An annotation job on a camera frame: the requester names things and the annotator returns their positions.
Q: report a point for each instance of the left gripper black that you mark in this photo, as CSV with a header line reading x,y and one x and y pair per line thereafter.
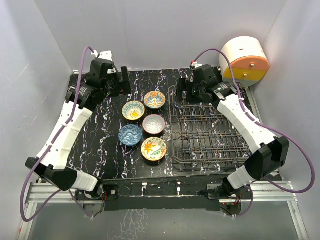
x,y
125,85

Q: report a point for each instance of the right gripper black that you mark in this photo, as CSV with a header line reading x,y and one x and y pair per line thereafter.
x,y
181,86

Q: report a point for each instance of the red rim grey pattern bowl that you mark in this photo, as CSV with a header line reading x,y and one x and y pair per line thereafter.
x,y
154,124

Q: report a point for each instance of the blue wave pattern bowl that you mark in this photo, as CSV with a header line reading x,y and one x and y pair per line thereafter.
x,y
130,135

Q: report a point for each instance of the orange flower leaf bowl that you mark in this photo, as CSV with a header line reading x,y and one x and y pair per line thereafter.
x,y
154,149

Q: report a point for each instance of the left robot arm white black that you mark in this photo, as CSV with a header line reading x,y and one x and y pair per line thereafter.
x,y
50,164

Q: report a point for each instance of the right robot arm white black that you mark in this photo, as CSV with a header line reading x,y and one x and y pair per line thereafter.
x,y
268,152

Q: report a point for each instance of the yellow sun pattern bowl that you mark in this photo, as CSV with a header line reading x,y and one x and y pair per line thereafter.
x,y
133,110

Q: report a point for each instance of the orange blue floral bowl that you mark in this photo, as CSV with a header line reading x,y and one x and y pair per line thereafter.
x,y
154,100

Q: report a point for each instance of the white round drawer cabinet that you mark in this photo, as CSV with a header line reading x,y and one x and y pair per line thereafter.
x,y
244,57

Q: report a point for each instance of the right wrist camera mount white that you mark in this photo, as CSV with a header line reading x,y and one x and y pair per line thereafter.
x,y
194,65

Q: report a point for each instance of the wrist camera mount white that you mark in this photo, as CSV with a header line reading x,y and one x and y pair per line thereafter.
x,y
194,65
106,55

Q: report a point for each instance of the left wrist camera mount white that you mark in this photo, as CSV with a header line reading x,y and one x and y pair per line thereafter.
x,y
106,55

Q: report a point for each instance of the grey wire dish rack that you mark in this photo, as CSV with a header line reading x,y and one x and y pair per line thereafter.
x,y
201,136

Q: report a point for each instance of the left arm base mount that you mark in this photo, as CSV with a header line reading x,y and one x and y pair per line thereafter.
x,y
107,194

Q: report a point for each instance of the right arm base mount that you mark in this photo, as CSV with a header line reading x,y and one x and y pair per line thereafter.
x,y
225,190

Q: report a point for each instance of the aluminium frame rail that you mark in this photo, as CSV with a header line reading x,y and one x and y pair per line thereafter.
x,y
138,194

